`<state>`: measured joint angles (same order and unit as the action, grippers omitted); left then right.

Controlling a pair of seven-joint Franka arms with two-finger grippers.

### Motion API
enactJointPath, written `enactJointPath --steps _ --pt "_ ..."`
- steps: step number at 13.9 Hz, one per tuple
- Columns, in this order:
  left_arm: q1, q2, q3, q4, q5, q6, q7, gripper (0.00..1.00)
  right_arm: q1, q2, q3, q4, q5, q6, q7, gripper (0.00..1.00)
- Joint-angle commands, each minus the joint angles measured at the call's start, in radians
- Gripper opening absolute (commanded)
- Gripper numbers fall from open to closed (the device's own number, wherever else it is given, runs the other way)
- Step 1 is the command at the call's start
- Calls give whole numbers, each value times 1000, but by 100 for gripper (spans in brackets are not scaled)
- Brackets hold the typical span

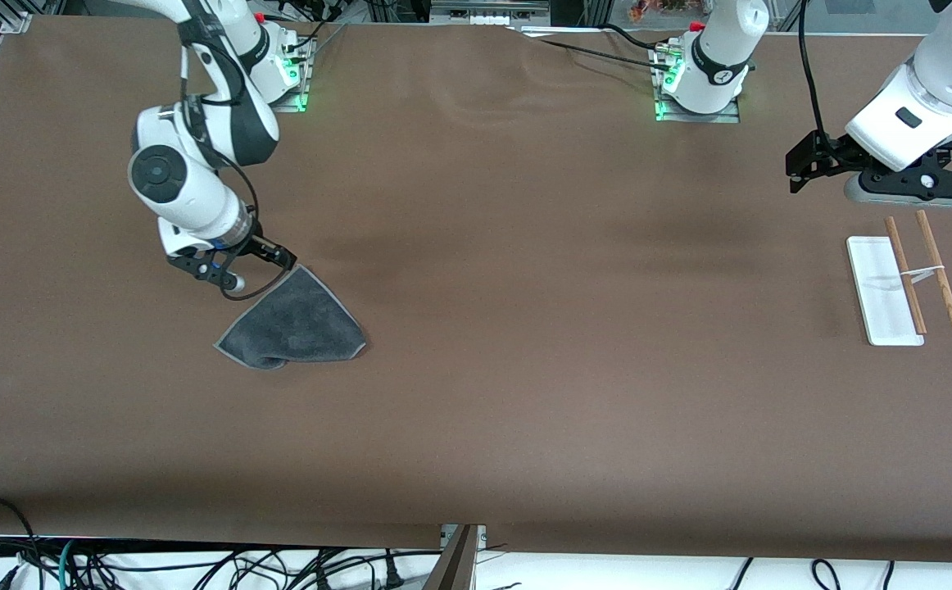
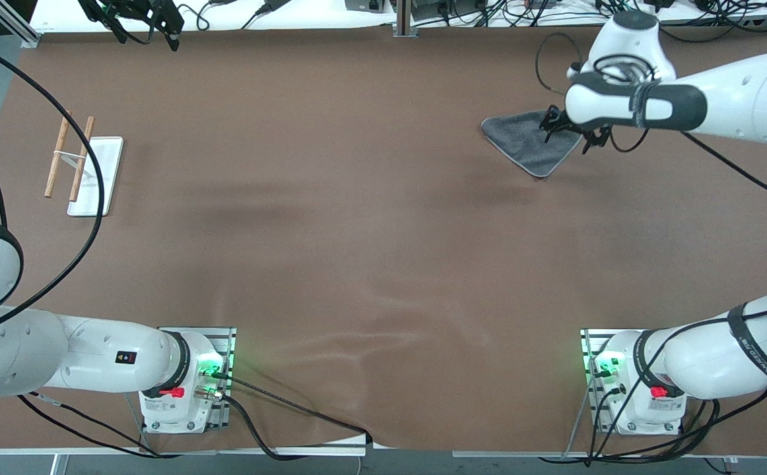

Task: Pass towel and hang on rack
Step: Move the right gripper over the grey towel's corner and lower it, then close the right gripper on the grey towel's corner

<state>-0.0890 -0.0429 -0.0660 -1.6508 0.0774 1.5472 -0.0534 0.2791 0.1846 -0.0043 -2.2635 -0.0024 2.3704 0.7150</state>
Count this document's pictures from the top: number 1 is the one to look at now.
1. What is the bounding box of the white rack base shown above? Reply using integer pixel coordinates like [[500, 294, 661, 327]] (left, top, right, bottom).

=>
[[846, 236, 926, 347]]

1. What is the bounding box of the tangled black cable bundle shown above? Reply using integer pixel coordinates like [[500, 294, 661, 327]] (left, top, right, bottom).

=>
[[0, 542, 444, 590]]

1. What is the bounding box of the thin black table cable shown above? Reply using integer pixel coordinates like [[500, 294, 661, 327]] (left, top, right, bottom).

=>
[[509, 27, 678, 73]]

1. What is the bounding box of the grey and pink towel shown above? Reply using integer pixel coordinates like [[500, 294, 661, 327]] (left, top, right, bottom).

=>
[[214, 266, 368, 371]]

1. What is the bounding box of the white power strip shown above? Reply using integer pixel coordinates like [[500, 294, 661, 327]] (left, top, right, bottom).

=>
[[429, 8, 552, 27]]

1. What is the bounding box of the thick black table cable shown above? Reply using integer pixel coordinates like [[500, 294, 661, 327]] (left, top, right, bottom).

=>
[[599, 23, 678, 54]]

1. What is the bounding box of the wooden chopsticks pair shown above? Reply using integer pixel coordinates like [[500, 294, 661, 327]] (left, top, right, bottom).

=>
[[915, 210, 952, 331]]

